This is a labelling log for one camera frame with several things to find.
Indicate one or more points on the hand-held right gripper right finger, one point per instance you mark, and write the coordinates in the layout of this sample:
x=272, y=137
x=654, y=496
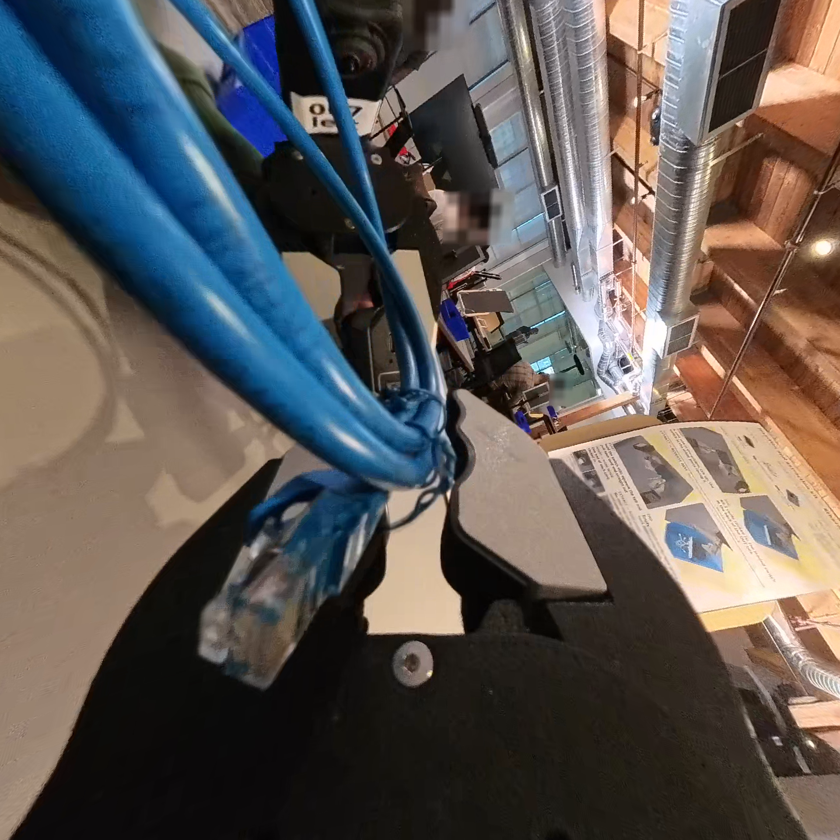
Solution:
x=525, y=512

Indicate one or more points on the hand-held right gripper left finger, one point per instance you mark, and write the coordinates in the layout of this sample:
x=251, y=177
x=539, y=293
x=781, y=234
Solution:
x=295, y=466

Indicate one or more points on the blue plastic bin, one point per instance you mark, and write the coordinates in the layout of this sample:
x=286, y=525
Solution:
x=250, y=79

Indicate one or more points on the black ethernet adapter hub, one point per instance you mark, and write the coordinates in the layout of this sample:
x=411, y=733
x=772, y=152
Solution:
x=381, y=355

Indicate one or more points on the person's left forearm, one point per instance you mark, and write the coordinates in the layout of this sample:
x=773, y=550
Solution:
x=230, y=125

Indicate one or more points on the instruction sheet on stand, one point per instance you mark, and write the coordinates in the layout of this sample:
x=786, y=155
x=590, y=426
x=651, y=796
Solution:
x=709, y=499

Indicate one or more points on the small blue bin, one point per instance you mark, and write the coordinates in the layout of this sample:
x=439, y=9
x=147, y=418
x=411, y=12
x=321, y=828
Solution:
x=454, y=316

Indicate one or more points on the silver air duct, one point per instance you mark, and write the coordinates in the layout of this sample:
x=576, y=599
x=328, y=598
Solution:
x=578, y=105
x=676, y=223

